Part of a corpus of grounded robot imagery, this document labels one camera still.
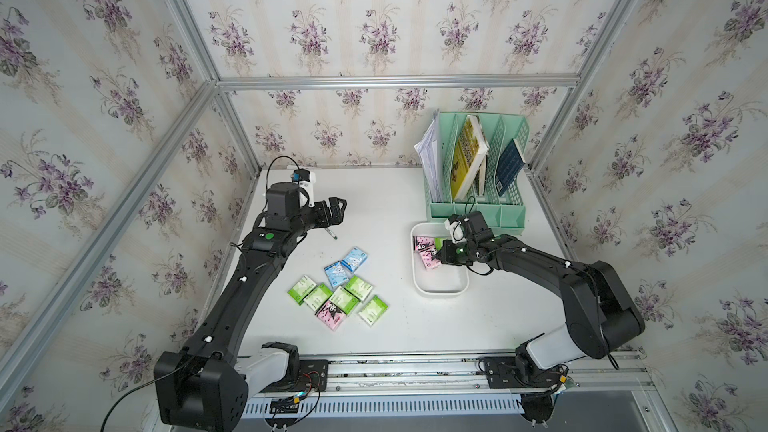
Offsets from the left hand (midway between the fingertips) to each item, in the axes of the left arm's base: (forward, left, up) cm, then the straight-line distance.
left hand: (335, 204), depth 77 cm
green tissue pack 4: (-17, -2, -23) cm, 28 cm away
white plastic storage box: (-11, -32, -24) cm, 41 cm away
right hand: (-5, -30, -19) cm, 36 cm away
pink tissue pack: (-6, -26, -20) cm, 33 cm away
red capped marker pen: (+6, +4, -24) cm, 26 cm away
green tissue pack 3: (-16, +6, -22) cm, 28 cm away
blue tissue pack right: (-5, -4, -21) cm, 22 cm away
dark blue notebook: (+26, -58, -12) cm, 65 cm away
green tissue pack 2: (-14, +11, -23) cm, 29 cm away
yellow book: (+22, -41, -2) cm, 46 cm away
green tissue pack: (-13, -6, -22) cm, 26 cm away
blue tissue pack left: (-9, +1, -22) cm, 24 cm away
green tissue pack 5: (-20, -10, -22) cm, 32 cm away
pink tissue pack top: (0, -26, -20) cm, 33 cm away
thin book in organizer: (+23, -48, -14) cm, 55 cm away
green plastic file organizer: (+11, -55, -19) cm, 59 cm away
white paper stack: (+19, -27, +3) cm, 33 cm away
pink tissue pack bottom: (-21, +1, -22) cm, 31 cm away
